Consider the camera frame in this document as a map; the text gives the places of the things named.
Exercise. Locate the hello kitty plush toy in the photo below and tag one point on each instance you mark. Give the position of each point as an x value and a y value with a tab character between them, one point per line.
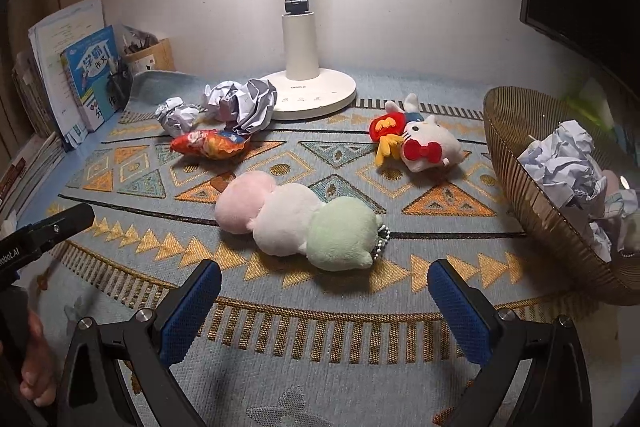
420	143

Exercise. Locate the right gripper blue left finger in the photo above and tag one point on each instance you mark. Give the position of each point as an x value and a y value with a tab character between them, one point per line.
154	339

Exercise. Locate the paper ball pile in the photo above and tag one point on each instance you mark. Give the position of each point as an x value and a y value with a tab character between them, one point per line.
176	116

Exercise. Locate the white desk lamp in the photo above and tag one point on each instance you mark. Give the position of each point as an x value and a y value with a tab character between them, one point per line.
305	89

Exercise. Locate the blue study book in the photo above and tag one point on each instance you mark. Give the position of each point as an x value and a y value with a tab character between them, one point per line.
90	65

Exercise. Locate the wooden pen cup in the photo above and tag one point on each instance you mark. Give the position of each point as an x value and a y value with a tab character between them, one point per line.
142	51

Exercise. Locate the white paper stack upright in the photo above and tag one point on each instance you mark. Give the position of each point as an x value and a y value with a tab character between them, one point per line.
49	39

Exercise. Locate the flat stack of books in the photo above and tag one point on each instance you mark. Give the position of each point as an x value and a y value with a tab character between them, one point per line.
27	172

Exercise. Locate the orange snack packet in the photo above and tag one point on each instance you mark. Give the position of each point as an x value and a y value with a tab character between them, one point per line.
209	143

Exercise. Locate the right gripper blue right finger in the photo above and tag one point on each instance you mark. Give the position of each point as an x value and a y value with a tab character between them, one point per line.
490	342

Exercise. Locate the upright books far left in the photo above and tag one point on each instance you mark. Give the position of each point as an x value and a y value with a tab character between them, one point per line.
31	91

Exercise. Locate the large lined paper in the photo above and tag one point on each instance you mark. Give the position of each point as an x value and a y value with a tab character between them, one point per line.
563	167

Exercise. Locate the green tissue box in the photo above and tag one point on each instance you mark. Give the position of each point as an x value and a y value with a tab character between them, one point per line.
592	102

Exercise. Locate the patterned blue table mat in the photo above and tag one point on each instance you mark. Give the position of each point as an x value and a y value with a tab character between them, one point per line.
285	343

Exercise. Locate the person's left hand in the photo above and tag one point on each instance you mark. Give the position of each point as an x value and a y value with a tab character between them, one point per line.
38	378

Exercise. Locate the three-ball pastel plush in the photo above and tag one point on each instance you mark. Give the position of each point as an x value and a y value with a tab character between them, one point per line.
289	219

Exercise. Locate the plaid fabric bow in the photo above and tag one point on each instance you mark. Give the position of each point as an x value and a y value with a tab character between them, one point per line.
621	221

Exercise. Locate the paper ball back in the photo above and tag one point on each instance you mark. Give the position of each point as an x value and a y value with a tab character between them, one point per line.
244	107

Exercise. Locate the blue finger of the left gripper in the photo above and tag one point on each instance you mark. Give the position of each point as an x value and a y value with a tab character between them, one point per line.
62	219

